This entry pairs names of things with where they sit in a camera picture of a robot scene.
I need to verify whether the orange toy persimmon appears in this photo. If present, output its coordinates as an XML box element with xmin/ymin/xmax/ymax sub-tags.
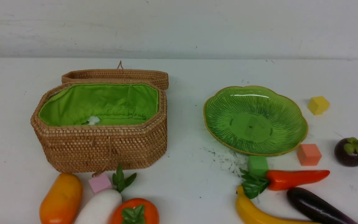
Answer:
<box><xmin>108</xmin><ymin>198</ymin><xmax>160</xmax><ymax>224</ymax></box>

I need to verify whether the red toy chili pepper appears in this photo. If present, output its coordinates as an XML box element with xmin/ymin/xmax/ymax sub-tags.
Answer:
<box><xmin>240</xmin><ymin>169</ymin><xmax>330</xmax><ymax>199</ymax></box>

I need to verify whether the yellow toy banana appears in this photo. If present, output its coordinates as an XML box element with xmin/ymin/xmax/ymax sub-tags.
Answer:
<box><xmin>235</xmin><ymin>185</ymin><xmax>314</xmax><ymax>224</ymax></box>

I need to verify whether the white toy radish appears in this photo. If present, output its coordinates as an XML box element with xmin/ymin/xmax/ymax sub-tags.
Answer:
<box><xmin>74</xmin><ymin>165</ymin><xmax>137</xmax><ymax>224</ymax></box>

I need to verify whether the orange toy mango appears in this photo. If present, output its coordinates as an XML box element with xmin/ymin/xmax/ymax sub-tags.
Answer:
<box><xmin>39</xmin><ymin>173</ymin><xmax>83</xmax><ymax>224</ymax></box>

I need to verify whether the purple toy eggplant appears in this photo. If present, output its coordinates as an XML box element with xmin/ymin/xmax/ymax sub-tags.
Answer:
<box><xmin>287</xmin><ymin>187</ymin><xmax>357</xmax><ymax>224</ymax></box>

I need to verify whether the purple toy mangosteen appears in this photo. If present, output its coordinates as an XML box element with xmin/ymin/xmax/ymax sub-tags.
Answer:
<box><xmin>334</xmin><ymin>137</ymin><xmax>358</xmax><ymax>167</ymax></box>

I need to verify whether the woven rattan basket lid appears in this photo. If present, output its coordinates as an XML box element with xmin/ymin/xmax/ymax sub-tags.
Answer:
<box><xmin>61</xmin><ymin>61</ymin><xmax>169</xmax><ymax>90</ymax></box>

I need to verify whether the green ribbed glass plate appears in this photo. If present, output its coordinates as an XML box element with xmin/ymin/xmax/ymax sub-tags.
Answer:
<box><xmin>203</xmin><ymin>86</ymin><xmax>309</xmax><ymax>156</ymax></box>

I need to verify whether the woven rattan basket green lining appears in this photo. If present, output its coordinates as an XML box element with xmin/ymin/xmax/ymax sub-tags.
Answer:
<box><xmin>30</xmin><ymin>81</ymin><xmax>168</xmax><ymax>173</ymax></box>

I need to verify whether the green foam cube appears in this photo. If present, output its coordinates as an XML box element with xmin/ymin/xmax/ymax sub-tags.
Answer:
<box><xmin>247</xmin><ymin>155</ymin><xmax>269</xmax><ymax>178</ymax></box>

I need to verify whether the pink foam cube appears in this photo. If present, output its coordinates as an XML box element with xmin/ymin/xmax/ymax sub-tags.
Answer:
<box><xmin>88</xmin><ymin>173</ymin><xmax>113</xmax><ymax>194</ymax></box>

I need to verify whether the orange foam cube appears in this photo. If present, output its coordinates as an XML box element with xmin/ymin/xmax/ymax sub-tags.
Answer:
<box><xmin>297</xmin><ymin>144</ymin><xmax>322</xmax><ymax>166</ymax></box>

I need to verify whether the yellow foam cube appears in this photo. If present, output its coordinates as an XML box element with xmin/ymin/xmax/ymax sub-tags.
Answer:
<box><xmin>307</xmin><ymin>96</ymin><xmax>330</xmax><ymax>116</ymax></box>

